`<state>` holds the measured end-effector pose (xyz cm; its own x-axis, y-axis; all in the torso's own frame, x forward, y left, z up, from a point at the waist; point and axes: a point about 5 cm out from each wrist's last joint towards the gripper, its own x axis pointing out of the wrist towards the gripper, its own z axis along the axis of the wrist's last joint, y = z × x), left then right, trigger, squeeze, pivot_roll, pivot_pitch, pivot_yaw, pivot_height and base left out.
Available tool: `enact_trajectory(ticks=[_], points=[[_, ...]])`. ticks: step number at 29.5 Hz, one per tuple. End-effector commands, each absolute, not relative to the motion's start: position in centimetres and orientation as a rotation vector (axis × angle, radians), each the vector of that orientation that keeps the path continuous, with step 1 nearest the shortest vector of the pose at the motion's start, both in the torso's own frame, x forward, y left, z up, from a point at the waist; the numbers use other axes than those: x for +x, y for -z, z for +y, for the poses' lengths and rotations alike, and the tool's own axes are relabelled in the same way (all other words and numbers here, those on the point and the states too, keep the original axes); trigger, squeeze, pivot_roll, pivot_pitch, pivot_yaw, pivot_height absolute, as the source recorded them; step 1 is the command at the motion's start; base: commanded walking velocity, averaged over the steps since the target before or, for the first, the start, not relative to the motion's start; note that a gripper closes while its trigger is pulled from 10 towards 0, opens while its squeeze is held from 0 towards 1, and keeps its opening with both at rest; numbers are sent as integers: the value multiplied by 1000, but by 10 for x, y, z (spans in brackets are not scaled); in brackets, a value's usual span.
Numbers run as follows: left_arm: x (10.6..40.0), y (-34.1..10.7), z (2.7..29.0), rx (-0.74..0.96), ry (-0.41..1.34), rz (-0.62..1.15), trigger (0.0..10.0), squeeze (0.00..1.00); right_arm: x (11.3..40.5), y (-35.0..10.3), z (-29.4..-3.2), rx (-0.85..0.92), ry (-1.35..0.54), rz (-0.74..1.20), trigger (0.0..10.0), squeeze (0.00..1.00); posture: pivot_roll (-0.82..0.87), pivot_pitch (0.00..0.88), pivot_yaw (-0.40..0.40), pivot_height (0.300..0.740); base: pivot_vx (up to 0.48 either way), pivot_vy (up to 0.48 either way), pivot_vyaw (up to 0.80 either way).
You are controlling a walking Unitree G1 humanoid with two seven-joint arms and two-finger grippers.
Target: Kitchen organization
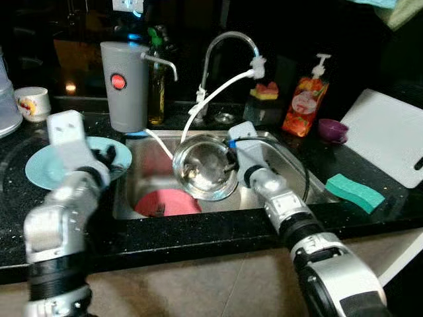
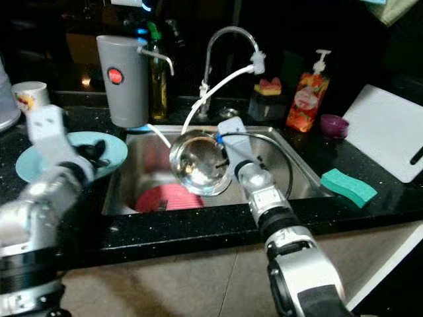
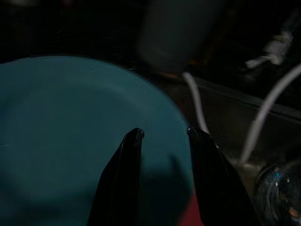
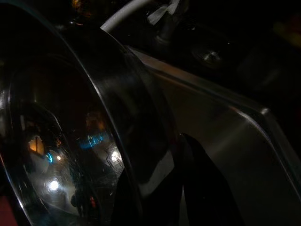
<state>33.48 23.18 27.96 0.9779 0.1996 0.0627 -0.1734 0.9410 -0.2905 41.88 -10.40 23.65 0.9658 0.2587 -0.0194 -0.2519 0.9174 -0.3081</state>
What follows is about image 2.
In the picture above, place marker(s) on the stainless steel mixing bowl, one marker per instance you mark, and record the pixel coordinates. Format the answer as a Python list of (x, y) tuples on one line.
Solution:
[(198, 164)]

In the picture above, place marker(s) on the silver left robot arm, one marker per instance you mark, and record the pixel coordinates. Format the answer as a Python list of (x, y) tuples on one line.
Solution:
[(33, 238)]

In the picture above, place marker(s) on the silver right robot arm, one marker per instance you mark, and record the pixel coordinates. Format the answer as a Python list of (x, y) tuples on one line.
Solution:
[(297, 251)]

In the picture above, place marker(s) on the round metal counter cap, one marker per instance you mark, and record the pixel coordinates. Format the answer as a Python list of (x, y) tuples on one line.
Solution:
[(227, 113)]

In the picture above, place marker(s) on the stainless steel sink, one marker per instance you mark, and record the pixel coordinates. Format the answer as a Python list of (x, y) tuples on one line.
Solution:
[(145, 168)]

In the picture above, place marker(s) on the light blue plate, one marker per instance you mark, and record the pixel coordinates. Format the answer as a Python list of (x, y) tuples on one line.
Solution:
[(33, 162)]

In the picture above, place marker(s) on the thin white tube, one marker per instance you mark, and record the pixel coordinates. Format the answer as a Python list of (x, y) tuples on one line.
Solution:
[(158, 135)]

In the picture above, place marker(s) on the black sponge holder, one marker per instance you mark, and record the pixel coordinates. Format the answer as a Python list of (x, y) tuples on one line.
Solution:
[(267, 108)]

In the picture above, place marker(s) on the grey water filter canister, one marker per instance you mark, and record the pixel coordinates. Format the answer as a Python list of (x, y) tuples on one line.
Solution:
[(122, 82)]

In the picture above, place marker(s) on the pink plate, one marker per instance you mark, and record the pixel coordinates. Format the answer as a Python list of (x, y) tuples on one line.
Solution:
[(172, 200)]

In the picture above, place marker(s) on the metal fork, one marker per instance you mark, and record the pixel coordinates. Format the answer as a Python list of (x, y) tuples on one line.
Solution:
[(159, 205)]

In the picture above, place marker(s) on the yellow and red sponge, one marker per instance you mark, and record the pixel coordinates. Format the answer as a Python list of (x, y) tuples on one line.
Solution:
[(268, 88)]

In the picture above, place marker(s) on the green-capped oil bottle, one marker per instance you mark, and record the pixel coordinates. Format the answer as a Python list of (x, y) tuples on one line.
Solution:
[(157, 89)]

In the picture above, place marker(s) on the white printed mug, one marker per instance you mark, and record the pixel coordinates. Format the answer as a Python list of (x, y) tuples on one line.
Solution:
[(30, 98)]

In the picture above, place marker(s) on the translucent plastic container stack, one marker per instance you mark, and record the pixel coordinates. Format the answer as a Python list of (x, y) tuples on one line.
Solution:
[(8, 99)]

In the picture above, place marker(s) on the orange pump soap bottle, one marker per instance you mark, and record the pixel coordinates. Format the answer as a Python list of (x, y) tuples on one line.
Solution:
[(307, 102)]

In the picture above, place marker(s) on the chrome gooseneck faucet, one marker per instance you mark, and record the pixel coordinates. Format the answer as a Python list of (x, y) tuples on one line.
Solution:
[(215, 41)]

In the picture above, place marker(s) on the small purple bowl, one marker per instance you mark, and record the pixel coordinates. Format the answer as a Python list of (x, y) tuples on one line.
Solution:
[(334, 127)]

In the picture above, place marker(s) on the green sponge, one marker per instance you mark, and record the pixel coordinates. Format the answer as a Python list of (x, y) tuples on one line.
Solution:
[(349, 188)]

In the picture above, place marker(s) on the white cutting board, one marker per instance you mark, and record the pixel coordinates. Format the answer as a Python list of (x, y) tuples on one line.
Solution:
[(383, 132)]

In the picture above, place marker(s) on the teal towel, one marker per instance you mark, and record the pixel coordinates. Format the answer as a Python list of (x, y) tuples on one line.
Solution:
[(373, 2)]

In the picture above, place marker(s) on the olive green cloth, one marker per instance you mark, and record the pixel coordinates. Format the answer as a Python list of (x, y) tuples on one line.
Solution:
[(403, 13)]

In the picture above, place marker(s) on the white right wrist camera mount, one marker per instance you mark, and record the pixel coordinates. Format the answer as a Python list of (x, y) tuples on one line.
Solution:
[(236, 145)]

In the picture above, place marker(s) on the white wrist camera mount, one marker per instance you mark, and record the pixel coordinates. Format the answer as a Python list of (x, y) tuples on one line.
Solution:
[(54, 135), (236, 145)]

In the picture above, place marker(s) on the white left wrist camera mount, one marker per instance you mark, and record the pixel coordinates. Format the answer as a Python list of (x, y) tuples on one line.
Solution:
[(54, 135)]

